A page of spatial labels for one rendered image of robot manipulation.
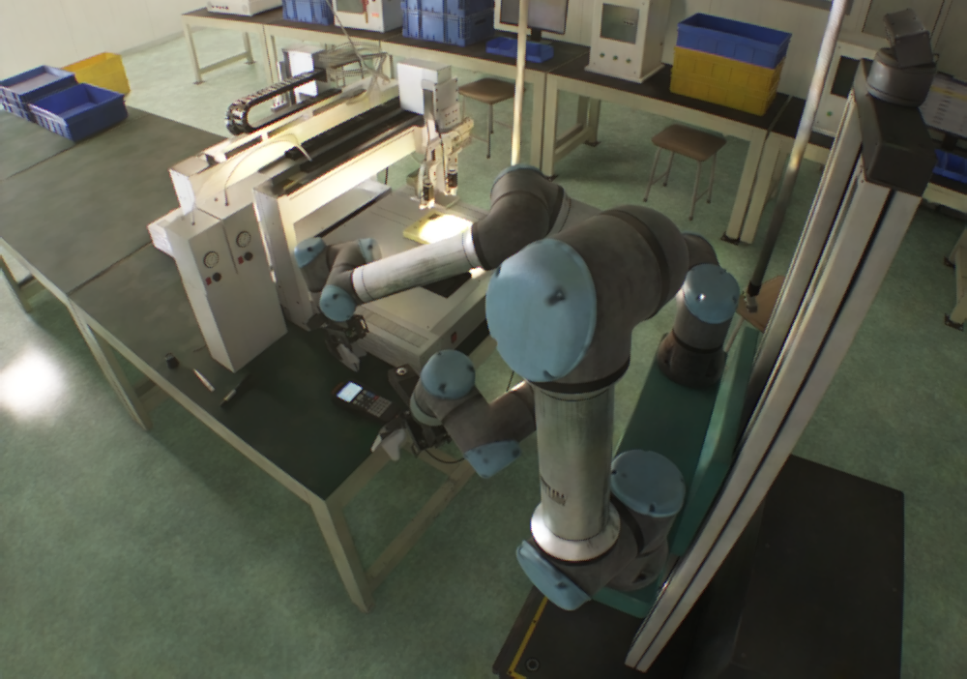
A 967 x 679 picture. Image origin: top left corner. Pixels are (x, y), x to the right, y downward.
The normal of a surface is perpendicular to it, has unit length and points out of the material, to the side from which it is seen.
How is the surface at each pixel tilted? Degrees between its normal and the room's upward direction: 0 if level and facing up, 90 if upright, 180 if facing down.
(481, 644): 0
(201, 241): 90
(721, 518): 90
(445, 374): 25
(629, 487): 8
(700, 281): 7
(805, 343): 90
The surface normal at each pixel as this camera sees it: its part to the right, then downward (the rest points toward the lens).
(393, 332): 0.00, -0.76
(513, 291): -0.78, 0.31
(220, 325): 0.83, 0.37
